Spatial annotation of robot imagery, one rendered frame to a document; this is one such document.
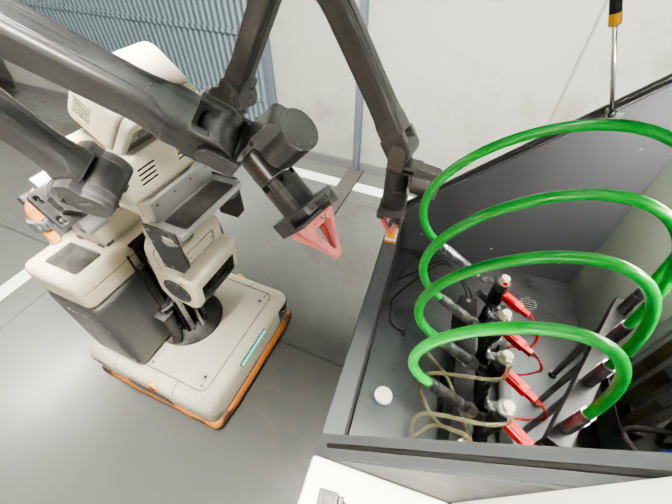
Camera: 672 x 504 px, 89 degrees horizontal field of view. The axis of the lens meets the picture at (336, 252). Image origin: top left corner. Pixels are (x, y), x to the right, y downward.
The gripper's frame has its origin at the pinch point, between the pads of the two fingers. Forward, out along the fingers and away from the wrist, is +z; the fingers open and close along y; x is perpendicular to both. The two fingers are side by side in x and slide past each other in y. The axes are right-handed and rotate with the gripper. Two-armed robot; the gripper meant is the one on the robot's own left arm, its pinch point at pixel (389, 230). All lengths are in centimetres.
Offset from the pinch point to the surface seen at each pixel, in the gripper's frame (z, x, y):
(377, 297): 2.2, -1.7, -21.4
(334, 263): 96, 37, 66
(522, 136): -42, -18, -23
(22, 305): 96, 195, -16
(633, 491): -31, -28, -58
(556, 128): -43, -21, -23
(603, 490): -28, -27, -58
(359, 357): 2.3, -1.4, -37.3
